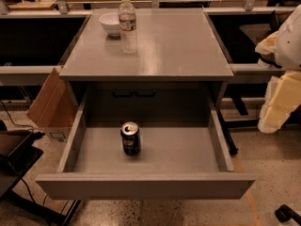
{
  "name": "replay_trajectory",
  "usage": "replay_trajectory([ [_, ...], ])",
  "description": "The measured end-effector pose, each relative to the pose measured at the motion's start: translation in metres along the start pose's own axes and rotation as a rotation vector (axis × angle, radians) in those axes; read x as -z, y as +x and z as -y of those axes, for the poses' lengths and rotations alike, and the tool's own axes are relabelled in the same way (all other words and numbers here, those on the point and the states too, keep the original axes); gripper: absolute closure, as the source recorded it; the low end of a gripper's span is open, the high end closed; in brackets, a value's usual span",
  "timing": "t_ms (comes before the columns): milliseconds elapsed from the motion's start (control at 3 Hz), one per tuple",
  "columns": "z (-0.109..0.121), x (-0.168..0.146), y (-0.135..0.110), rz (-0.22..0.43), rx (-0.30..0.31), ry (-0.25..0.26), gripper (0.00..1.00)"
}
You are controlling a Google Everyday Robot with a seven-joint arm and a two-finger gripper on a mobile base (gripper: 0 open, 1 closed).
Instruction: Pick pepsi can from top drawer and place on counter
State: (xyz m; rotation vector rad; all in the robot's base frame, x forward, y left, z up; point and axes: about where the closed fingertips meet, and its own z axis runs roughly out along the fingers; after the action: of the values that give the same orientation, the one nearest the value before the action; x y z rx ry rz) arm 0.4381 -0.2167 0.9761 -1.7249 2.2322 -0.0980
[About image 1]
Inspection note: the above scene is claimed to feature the brown cardboard box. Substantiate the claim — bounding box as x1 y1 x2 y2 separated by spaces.
26 69 76 142

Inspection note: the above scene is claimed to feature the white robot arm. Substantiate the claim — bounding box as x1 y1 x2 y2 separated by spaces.
255 5 301 134

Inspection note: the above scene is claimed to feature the black caster wheel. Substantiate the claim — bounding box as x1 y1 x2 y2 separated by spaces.
275 204 301 226

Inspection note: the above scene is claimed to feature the grey counter cabinet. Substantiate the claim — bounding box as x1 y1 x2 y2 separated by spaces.
58 7 235 124

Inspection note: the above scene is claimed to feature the grey open top drawer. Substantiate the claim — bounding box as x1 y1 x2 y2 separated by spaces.
35 88 257 202

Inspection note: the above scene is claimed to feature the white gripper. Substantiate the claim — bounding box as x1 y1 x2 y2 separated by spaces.
255 31 301 134

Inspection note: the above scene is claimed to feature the clear plastic water bottle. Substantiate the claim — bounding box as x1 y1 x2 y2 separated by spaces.
118 0 137 55

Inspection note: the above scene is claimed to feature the white ceramic bowl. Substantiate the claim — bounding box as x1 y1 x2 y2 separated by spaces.
99 12 120 37

